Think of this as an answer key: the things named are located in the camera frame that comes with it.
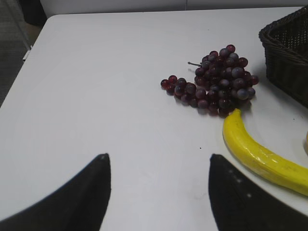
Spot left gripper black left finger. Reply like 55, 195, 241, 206
0, 154, 111, 231

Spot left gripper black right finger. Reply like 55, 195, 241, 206
208, 154, 308, 231

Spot purple grape bunch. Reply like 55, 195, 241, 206
160, 44, 259, 117

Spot black wicker basket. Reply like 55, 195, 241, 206
258, 6, 308, 107

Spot yellow banana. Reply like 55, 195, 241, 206
222, 109, 308, 196

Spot yellow lemon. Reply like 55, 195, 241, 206
304, 132, 308, 154

